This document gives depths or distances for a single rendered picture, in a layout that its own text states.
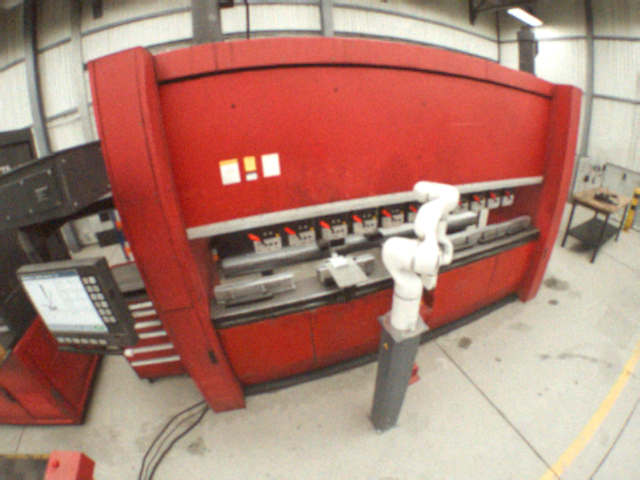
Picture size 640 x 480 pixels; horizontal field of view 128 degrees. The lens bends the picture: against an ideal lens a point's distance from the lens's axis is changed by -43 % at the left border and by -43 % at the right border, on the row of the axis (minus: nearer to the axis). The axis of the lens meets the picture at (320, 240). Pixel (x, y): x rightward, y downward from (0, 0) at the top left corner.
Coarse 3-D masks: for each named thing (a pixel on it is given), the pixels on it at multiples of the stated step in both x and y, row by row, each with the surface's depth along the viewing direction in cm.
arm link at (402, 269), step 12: (396, 240) 105; (408, 240) 103; (384, 252) 106; (396, 252) 102; (408, 252) 100; (396, 264) 104; (408, 264) 100; (396, 276) 106; (408, 276) 108; (396, 288) 110; (408, 288) 105; (420, 288) 106; (408, 300) 107
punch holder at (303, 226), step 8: (288, 224) 151; (296, 224) 153; (304, 224) 154; (312, 224) 156; (288, 232) 154; (296, 232) 155; (304, 232) 157; (312, 232) 157; (288, 240) 163; (296, 240) 157; (304, 240) 158; (312, 240) 160
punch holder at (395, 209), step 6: (390, 204) 166; (396, 204) 167; (402, 204) 168; (378, 210) 173; (384, 210) 166; (390, 210) 168; (396, 210) 169; (402, 210) 170; (378, 216) 175; (384, 216) 168; (396, 216) 171; (402, 216) 172; (378, 222) 177; (384, 222) 170; (390, 222) 171; (396, 222) 172; (402, 222) 174
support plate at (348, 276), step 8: (328, 264) 172; (352, 264) 170; (336, 272) 163; (344, 272) 163; (352, 272) 162; (360, 272) 161; (336, 280) 156; (344, 280) 155; (352, 280) 155; (360, 280) 154; (368, 280) 154
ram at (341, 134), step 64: (192, 128) 115; (256, 128) 125; (320, 128) 134; (384, 128) 144; (448, 128) 156; (512, 128) 171; (192, 192) 128; (256, 192) 139; (320, 192) 149; (384, 192) 161
